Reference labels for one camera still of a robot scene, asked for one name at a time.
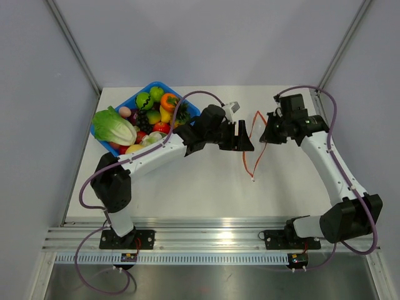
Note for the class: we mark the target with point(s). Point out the pink egg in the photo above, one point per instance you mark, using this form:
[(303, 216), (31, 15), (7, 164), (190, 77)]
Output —
[(124, 112)]

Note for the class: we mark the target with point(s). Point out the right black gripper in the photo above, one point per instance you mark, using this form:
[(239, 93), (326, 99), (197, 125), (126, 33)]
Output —
[(269, 136)]

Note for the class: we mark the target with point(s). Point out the white green cabbage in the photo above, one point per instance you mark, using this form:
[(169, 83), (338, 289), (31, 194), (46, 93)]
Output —
[(152, 138)]

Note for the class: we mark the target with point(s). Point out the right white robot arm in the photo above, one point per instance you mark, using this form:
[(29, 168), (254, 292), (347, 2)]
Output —
[(353, 212)]

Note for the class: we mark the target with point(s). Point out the red apple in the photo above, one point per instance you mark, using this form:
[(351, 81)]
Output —
[(162, 127)]

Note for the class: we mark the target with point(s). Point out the yellow pepper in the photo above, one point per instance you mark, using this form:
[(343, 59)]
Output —
[(165, 115)]

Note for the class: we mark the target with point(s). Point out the green lettuce head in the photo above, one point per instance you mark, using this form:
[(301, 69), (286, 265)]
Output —
[(109, 126)]

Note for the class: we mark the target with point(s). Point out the red tomato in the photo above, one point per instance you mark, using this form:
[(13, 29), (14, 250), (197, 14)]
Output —
[(122, 149)]

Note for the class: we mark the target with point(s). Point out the clear zip top bag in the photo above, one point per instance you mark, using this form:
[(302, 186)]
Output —
[(251, 161)]

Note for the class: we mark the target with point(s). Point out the white slotted cable duct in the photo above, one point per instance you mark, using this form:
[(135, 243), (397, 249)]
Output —
[(253, 259)]

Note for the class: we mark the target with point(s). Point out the purple onion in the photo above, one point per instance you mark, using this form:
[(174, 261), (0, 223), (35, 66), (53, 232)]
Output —
[(133, 117)]

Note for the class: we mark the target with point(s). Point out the yellow lemon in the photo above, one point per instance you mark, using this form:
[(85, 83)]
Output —
[(133, 148)]

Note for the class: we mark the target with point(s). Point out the peach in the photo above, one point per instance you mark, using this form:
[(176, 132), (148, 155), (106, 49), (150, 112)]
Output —
[(114, 145)]

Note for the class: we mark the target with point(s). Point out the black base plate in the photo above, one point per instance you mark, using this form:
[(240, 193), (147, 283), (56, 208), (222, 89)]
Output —
[(279, 240), (136, 239)]

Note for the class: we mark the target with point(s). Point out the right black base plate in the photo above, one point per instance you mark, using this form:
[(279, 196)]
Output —
[(279, 240)]

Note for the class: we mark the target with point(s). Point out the small pineapple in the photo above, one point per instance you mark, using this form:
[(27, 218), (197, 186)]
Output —
[(182, 116)]

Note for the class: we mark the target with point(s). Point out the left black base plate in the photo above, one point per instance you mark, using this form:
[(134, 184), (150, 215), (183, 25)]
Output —
[(136, 239)]

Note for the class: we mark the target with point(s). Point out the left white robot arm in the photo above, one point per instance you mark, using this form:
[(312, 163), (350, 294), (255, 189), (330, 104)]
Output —
[(112, 181)]

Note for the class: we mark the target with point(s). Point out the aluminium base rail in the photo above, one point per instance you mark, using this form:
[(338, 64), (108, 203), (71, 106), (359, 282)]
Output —
[(179, 235)]

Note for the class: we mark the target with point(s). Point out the left frame post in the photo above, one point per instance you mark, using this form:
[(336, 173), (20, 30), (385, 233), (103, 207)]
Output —
[(63, 25)]

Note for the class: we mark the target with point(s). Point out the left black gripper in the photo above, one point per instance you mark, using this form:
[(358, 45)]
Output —
[(240, 142)]

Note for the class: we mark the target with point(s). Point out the green yellow mango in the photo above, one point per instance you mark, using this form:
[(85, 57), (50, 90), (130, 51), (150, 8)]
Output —
[(153, 116)]

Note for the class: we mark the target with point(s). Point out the right frame post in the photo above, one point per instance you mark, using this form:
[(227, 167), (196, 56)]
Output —
[(345, 42)]

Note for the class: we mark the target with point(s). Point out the dark grape bunch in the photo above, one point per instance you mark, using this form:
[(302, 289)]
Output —
[(142, 122)]

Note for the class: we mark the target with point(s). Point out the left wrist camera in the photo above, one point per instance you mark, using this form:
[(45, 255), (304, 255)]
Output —
[(230, 109)]

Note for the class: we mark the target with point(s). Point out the frame post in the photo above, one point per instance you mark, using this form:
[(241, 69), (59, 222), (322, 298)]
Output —
[(63, 25), (345, 42)]

